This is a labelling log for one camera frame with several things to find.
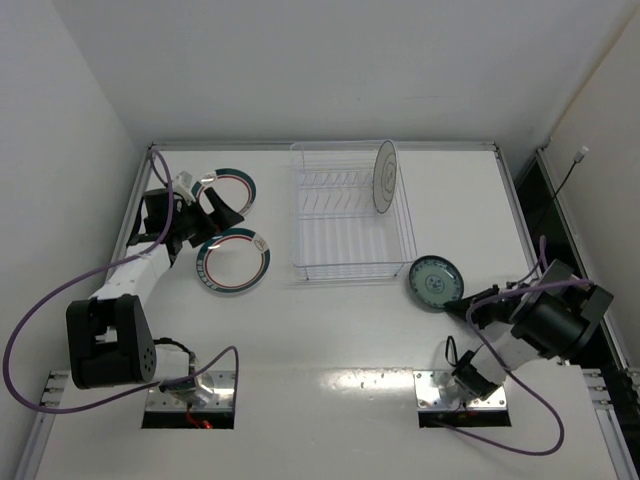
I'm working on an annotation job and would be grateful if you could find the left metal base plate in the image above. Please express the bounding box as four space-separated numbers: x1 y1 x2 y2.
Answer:
145 370 236 413

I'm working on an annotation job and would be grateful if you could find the white plate green red rim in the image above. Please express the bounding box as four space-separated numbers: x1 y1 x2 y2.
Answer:
195 228 271 295

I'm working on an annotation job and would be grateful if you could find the black wall cable white plug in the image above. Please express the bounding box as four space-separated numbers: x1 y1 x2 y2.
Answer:
551 146 589 202

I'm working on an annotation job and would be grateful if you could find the white wire dish rack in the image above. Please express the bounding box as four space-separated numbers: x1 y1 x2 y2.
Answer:
291 140 417 283

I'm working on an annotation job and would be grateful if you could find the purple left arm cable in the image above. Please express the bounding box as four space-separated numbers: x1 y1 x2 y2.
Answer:
2 148 240 414

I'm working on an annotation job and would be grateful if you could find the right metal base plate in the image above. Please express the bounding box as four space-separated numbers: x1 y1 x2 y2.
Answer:
413 370 508 413

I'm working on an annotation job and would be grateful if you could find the small blue floral plate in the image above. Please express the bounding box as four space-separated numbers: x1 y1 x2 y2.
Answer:
408 255 464 310

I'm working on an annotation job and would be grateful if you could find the large white teal-rimmed plate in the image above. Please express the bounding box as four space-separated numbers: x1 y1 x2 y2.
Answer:
372 140 398 214

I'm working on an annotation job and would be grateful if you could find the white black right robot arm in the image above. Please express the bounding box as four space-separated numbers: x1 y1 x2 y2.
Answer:
444 260 614 402

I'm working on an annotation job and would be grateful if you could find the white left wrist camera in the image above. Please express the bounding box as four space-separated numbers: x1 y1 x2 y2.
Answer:
172 171 195 204

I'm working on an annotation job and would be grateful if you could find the metal base plate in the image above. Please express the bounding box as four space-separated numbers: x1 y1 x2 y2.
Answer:
145 370 236 413
413 370 508 413

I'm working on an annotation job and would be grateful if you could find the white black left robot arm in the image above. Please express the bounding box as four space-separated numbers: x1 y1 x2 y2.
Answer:
66 187 244 390

